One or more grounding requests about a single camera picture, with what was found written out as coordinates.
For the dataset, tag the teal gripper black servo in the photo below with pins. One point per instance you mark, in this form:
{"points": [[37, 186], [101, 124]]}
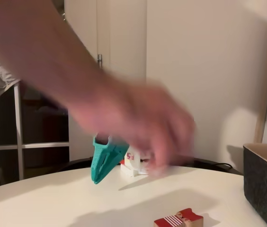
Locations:
{"points": [[103, 159]]}

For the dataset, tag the red painted wooden block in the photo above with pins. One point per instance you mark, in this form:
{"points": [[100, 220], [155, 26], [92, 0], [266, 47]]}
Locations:
{"points": [[171, 220]]}

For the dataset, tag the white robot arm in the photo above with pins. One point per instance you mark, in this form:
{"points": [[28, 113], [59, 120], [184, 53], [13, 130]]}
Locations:
{"points": [[138, 156]]}

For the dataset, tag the person's bare forearm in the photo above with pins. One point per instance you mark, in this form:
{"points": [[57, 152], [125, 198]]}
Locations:
{"points": [[29, 35]]}

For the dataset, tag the dark grey felt basket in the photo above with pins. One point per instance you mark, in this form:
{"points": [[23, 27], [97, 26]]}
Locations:
{"points": [[263, 189]]}

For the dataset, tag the person's bare hand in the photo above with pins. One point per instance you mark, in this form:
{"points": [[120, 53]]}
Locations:
{"points": [[136, 118]]}

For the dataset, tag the yellow F5 sticker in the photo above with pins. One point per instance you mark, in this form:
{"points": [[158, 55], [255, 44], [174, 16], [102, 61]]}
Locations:
{"points": [[130, 156]]}

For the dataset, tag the white framed glass door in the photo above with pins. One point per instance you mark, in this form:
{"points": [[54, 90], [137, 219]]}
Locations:
{"points": [[18, 132]]}

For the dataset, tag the metal door hinge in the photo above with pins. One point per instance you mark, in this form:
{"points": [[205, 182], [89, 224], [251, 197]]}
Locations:
{"points": [[100, 60]]}

